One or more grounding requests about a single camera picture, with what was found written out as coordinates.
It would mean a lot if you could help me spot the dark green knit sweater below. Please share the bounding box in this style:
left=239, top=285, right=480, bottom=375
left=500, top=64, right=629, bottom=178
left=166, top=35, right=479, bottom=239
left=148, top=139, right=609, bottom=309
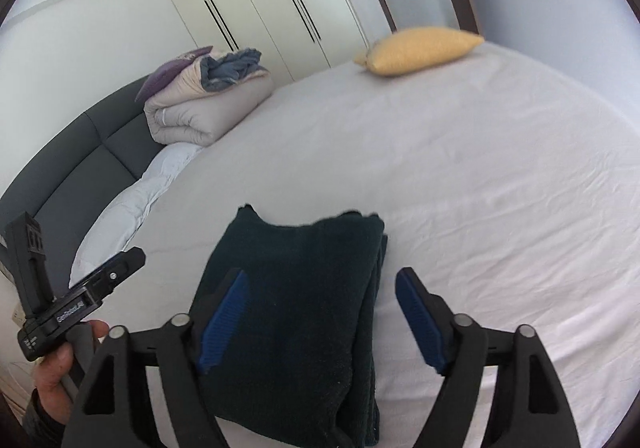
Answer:
left=194, top=205, right=387, bottom=447

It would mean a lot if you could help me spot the person's left hand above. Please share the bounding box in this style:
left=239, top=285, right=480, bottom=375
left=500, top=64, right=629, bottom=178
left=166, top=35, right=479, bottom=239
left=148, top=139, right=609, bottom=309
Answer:
left=32, top=319, right=112, bottom=426

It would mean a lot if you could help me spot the white pillow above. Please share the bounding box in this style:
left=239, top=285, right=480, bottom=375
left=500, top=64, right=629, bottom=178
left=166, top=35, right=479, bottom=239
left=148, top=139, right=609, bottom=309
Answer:
left=68, top=142, right=204, bottom=287

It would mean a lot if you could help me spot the dark grey upholstered headboard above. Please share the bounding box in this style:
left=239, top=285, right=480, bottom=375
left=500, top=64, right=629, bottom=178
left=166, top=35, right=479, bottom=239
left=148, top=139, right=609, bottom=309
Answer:
left=1, top=77, right=162, bottom=294

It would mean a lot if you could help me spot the folded beige duvet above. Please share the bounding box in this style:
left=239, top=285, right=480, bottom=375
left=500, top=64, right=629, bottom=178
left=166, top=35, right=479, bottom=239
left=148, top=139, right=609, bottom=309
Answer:
left=142, top=50, right=274, bottom=147

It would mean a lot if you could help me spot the white bed sheet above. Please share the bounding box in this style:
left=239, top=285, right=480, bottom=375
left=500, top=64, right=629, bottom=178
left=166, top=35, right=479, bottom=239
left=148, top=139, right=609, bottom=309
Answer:
left=98, top=44, right=639, bottom=447

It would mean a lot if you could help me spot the purple pillow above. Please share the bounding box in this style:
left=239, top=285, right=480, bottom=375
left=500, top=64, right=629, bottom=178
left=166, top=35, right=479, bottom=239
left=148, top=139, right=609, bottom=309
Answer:
left=134, top=46, right=213, bottom=103

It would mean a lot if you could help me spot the blue-grey crumpled garment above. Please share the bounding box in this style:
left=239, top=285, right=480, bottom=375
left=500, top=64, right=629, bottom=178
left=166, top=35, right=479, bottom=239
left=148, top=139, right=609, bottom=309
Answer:
left=200, top=48, right=267, bottom=92

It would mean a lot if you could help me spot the yellow pillow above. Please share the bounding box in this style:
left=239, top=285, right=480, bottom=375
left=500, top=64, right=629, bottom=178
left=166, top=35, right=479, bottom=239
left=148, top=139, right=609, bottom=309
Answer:
left=354, top=26, right=485, bottom=77

